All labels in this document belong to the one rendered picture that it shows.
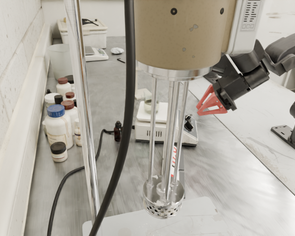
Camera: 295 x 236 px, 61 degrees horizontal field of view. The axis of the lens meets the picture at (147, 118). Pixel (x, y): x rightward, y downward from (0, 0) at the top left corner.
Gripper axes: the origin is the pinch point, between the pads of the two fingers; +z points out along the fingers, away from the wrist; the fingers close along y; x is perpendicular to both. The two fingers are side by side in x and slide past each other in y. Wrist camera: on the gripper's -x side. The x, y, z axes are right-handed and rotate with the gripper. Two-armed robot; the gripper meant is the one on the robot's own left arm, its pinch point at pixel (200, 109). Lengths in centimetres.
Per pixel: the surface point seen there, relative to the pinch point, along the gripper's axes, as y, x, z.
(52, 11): -126, -68, 70
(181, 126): 35.1, -17.1, -4.6
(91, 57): -75, -28, 49
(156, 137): 1.0, -0.2, 15.9
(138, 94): -32.7, -5.1, 24.6
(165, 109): -6.1, -3.5, 10.4
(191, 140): 1.1, 6.9, 7.8
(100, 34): -102, -34, 44
